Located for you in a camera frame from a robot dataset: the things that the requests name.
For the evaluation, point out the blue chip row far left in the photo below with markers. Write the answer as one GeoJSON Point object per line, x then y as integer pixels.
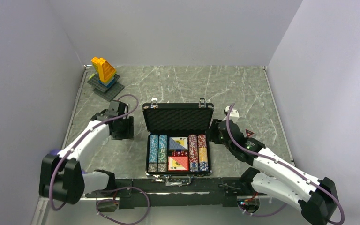
{"type": "Point", "coordinates": [153, 154]}

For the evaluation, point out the black poker chip case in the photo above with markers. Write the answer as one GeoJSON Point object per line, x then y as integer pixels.
{"type": "Point", "coordinates": [177, 120]}

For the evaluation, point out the purple cylinder object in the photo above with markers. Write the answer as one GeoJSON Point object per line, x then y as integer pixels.
{"type": "Point", "coordinates": [55, 152]}

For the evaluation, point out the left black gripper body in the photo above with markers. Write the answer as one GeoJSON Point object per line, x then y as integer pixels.
{"type": "Point", "coordinates": [125, 129]}

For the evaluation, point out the black front mounting rail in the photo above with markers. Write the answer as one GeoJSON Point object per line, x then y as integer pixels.
{"type": "Point", "coordinates": [201, 191]}

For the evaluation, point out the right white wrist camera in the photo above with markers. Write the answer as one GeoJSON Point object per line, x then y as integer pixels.
{"type": "Point", "coordinates": [233, 114]}

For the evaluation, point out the blue playing card deck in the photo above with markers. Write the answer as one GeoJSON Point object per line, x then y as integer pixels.
{"type": "Point", "coordinates": [178, 143]}

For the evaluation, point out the yellow toy brick tower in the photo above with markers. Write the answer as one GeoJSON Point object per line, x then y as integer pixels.
{"type": "Point", "coordinates": [106, 72]}

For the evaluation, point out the red playing card deck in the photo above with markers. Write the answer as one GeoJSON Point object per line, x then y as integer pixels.
{"type": "Point", "coordinates": [178, 163]}

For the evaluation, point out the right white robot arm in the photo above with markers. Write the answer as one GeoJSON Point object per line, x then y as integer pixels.
{"type": "Point", "coordinates": [315, 198]}

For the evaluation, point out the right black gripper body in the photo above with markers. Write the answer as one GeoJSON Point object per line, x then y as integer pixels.
{"type": "Point", "coordinates": [215, 136]}

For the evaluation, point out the red yellow chip row right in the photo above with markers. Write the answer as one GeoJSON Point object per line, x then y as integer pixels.
{"type": "Point", "coordinates": [203, 155]}

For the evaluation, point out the clear dealer button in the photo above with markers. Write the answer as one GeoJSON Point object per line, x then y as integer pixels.
{"type": "Point", "coordinates": [105, 142]}

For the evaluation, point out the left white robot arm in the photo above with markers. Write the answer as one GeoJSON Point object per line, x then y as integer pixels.
{"type": "Point", "coordinates": [62, 176]}

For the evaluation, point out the grey toy brick baseplate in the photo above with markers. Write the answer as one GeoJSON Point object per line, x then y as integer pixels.
{"type": "Point", "coordinates": [108, 92]}

